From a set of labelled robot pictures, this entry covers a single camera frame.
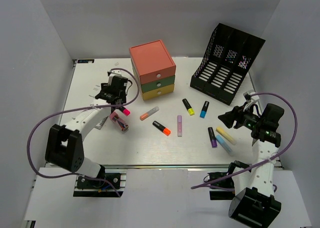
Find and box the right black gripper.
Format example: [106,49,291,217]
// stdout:
[218,102,264,130]

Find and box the white printed paper booklet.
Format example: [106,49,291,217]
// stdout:
[88,82,111,131]

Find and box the coral top drawer box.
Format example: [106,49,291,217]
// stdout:
[129,40,176,84]

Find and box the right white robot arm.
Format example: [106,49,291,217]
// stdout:
[204,104,285,227]

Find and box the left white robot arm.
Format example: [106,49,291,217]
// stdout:
[45,75,129,187]

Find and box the pastel yellow highlighter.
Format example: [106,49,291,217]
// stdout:
[216,126,237,145]

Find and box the pink black highlighter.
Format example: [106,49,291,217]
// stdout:
[118,106,131,116]

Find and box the pastel blue highlighter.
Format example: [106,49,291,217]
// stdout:
[215,135,234,156]

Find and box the clear pink-capped pen case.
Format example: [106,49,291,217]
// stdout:
[109,111,129,132]

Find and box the black purple highlighter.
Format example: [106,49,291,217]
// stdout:
[207,127,218,148]

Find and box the black blue highlighter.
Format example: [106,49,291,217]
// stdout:
[199,101,210,118]

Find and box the yellow bottom drawer box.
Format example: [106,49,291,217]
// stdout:
[139,82,175,101]

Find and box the orange grey highlighter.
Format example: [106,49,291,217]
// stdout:
[139,106,160,121]

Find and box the black yellow highlighter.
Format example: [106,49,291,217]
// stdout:
[182,98,195,116]

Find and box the black label sticker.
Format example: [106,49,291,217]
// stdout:
[77,59,95,64]

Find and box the green middle drawer box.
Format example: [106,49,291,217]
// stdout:
[139,75,176,93]

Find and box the pastel purple highlighter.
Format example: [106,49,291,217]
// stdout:
[177,115,183,137]

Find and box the black orange highlighter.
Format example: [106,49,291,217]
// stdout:
[152,121,171,136]

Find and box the black three-slot file holder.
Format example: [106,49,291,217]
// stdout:
[190,23,266,105]

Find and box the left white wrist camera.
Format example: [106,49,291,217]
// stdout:
[107,69,123,79]

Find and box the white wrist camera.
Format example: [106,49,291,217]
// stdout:
[107,69,123,79]
[243,90,260,109]

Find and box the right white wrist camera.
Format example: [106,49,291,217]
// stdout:
[243,90,260,109]

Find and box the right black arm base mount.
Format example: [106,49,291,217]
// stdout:
[203,160,249,200]

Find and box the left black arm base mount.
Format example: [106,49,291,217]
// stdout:
[73,167,127,198]

